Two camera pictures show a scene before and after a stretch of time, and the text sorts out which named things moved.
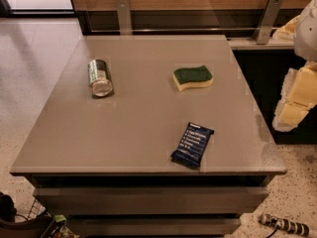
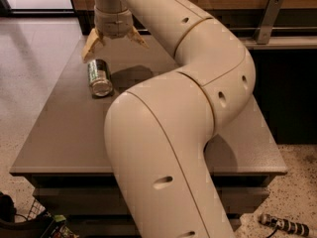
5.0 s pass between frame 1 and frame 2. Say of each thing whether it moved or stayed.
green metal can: stayed
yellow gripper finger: moved
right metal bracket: stayed
